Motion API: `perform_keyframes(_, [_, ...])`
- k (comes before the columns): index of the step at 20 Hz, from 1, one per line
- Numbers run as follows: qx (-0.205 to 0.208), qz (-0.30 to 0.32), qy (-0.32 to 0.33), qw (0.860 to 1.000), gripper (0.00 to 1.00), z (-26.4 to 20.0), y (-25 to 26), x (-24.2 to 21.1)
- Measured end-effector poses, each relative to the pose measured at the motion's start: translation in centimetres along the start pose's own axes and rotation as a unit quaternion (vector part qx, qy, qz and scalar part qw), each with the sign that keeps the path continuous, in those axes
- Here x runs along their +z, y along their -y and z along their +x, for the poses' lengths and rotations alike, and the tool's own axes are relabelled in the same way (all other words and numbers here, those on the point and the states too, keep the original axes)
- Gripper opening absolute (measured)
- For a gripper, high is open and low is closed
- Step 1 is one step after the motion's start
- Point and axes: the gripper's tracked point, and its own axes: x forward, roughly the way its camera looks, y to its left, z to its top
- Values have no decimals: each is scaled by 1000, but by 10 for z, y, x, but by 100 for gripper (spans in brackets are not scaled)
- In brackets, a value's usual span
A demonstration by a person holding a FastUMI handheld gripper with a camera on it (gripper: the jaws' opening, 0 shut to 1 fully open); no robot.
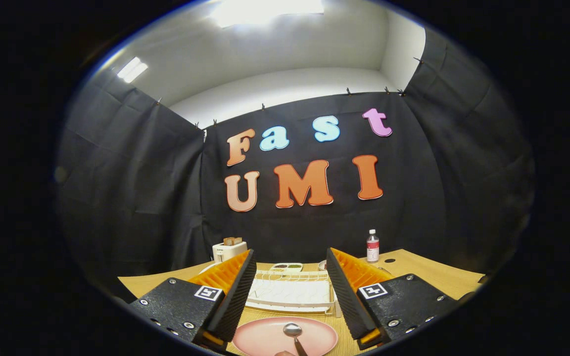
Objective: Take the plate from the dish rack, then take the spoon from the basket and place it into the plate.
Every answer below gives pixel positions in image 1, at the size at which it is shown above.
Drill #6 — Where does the white toaster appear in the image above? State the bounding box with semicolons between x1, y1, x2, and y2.
212;241;248;263

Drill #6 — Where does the white drain tray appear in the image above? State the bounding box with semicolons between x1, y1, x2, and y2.
246;279;333;312

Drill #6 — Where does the small ceiling light panel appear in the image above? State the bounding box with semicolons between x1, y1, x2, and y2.
117;56;149;84

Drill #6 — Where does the large ceiling light panel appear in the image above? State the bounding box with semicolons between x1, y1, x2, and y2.
211;0;325;28

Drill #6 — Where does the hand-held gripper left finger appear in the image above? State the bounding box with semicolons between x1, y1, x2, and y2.
129;249;257;352

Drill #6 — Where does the black backdrop cloth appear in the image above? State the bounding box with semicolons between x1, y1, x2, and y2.
53;27;536;297

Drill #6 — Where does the pink plate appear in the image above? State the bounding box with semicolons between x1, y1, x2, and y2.
232;317;339;356

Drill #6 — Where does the white wire dish rack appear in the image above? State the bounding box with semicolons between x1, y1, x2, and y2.
201;262;341;317

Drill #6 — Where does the spoon with dark wooden handle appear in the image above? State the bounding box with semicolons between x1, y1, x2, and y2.
283;322;309;356

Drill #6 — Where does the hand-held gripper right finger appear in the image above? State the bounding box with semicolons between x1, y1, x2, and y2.
326;247;459;351

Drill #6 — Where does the plastic bottle with red label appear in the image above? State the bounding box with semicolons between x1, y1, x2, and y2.
367;229;380;263

